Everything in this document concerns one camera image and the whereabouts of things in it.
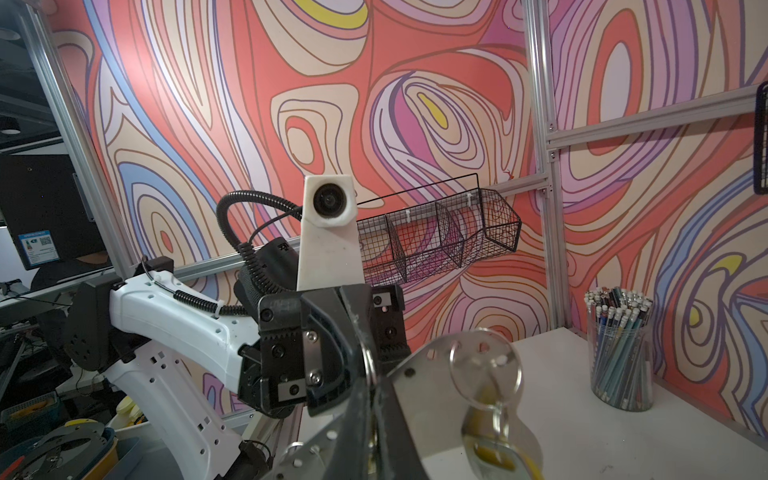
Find black wire basket left wall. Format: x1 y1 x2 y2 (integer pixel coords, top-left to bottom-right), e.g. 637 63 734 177
357 174 522 285

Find yellow tag key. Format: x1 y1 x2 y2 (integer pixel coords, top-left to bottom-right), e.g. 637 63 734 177
461 394 544 479

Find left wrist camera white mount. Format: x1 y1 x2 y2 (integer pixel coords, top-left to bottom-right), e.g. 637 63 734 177
297 175 365 291

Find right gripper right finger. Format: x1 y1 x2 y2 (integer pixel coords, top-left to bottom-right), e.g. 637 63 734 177
374 376 428 480

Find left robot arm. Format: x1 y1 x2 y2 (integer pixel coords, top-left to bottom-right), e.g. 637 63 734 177
63 175 425 479

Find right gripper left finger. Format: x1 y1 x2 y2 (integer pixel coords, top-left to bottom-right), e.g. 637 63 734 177
326 378 375 480

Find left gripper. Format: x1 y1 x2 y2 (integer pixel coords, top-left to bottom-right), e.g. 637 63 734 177
237 284 411 418

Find metal cup of pens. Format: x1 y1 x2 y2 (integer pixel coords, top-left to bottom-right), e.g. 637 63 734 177
584 287 653 412

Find monitor screen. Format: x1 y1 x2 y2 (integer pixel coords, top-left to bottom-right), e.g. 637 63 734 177
18 230 60 268

